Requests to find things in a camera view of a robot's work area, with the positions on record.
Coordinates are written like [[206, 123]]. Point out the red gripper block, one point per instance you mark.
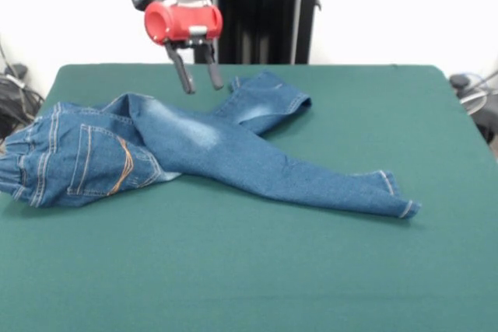
[[186, 23]]

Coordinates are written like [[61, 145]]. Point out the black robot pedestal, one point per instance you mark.
[[264, 9]]

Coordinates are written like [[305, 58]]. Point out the dark green table cloth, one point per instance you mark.
[[233, 270]]

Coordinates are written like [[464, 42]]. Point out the blue denim jeans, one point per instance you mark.
[[218, 145]]

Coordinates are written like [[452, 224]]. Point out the grey swivel chair base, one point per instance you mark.
[[476, 102], [16, 70]]

